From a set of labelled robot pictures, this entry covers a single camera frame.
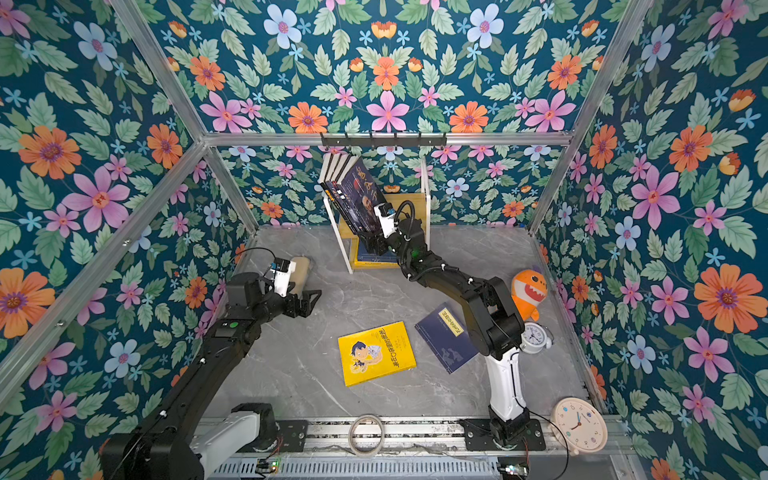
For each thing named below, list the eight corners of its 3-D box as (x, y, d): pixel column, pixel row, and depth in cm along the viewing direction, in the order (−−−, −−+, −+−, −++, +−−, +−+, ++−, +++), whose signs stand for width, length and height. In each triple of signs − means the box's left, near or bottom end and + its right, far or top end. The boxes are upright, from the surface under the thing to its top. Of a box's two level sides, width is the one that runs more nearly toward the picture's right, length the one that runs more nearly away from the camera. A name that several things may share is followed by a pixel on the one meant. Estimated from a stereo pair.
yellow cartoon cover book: (345, 387, 83) (343, 385, 82) (339, 339, 92) (337, 336, 91) (416, 367, 87) (417, 365, 85) (404, 322, 96) (404, 319, 94)
